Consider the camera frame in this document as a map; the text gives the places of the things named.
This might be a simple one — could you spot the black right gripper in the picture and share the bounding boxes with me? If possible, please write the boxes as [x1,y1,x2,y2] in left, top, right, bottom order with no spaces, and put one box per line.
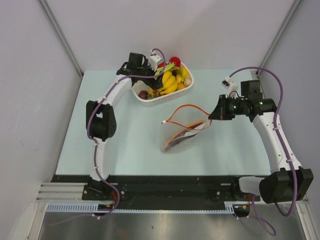
[208,94,248,121]

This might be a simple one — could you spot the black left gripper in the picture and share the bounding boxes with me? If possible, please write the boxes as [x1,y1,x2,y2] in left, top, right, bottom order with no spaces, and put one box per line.
[137,59,164,91]

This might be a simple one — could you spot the green white celery stalk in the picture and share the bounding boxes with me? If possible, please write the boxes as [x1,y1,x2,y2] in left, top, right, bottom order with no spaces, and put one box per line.
[155,62,180,75]

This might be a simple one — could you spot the clear zip bag red zipper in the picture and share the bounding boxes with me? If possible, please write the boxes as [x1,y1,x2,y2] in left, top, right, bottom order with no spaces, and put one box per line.
[160,104,212,153]

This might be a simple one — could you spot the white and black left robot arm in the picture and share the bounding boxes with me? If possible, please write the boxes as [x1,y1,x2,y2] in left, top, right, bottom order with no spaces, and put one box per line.
[86,48,166,182]

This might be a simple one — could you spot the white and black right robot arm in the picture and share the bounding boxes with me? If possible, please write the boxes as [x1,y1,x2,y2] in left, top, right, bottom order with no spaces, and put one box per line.
[208,78,314,204]

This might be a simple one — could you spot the yellow banana bunch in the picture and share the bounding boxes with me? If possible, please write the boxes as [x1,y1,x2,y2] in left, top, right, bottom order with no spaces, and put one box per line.
[157,66,192,96]

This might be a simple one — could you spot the dark purple passion fruit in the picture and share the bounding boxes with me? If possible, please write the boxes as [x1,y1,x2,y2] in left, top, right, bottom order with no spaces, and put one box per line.
[138,90,149,100]

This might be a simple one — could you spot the red pomegranate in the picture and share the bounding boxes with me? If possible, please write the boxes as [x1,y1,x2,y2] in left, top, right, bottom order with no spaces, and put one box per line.
[157,62,167,70]

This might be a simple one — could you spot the white perforated plastic basket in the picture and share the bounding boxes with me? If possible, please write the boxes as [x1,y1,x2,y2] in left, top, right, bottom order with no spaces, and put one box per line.
[131,62,194,107]

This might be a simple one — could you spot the white garlic bulb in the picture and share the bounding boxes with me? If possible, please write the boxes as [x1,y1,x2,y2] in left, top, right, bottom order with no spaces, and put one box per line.
[183,77,192,87]

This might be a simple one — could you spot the red apple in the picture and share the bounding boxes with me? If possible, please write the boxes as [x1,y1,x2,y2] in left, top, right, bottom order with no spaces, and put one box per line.
[169,56,181,68]

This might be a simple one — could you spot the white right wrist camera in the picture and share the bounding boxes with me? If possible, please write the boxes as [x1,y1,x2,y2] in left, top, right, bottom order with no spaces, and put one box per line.
[222,76,239,98]

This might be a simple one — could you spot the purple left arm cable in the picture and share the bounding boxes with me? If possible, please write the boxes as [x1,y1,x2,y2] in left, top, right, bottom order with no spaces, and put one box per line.
[86,48,166,181]

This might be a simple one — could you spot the right aluminium corner post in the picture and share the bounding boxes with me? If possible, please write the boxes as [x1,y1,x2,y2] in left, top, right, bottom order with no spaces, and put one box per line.
[259,0,304,68]

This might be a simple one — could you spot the aluminium corner post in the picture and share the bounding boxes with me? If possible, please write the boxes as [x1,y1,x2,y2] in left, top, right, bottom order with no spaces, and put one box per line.
[259,0,304,68]
[36,0,84,79]

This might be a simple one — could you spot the left aluminium corner post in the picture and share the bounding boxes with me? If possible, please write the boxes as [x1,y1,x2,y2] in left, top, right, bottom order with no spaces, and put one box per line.
[36,0,84,79]

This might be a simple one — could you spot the aluminium frame rail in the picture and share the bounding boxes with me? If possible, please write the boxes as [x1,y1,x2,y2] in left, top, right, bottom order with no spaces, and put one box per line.
[36,182,310,206]

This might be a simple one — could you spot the white slotted cable duct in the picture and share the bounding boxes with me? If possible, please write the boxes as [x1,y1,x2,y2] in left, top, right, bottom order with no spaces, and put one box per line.
[46,202,235,214]

